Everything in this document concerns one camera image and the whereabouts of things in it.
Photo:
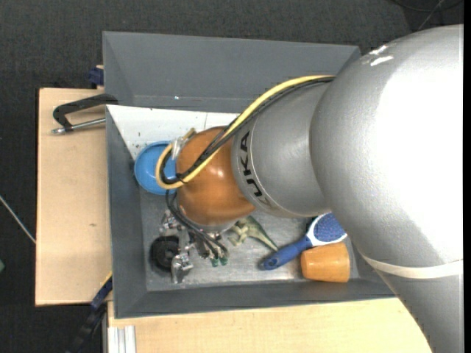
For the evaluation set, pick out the black toy wheel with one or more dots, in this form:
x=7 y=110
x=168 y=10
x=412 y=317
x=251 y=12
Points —
x=162 y=253

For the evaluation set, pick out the green toy dinosaur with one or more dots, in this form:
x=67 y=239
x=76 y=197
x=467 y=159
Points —
x=254 y=230

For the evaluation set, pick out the grey metal bin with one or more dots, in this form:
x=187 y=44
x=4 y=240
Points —
x=221 y=64

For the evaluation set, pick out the blue and white brush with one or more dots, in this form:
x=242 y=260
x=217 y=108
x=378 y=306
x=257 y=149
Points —
x=290 y=250

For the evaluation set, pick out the blue bowl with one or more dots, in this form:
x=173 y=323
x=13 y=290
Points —
x=147 y=169

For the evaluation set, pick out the orange cup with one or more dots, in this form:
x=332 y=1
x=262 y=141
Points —
x=325 y=262

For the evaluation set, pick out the pale brown flat board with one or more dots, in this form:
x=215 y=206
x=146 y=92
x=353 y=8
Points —
x=70 y=197

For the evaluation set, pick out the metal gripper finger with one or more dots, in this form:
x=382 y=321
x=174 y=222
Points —
x=181 y=266
x=170 y=224

